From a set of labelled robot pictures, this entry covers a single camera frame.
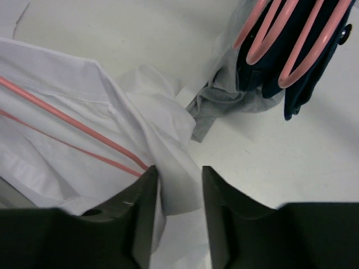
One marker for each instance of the dark blue hanging garment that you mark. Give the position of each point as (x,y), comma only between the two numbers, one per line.
(298,94)

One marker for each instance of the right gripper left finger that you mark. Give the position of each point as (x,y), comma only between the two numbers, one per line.
(116,234)

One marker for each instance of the pink wire hanger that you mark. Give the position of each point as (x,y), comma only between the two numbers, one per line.
(73,122)

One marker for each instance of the grey hanging garment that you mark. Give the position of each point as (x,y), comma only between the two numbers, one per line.
(221,93)

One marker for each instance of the white shirt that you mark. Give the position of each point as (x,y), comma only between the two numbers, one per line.
(71,138)

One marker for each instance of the pink hangers on rack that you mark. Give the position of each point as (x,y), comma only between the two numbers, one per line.
(291,36)

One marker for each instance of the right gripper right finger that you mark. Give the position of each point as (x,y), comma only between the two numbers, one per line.
(243,233)

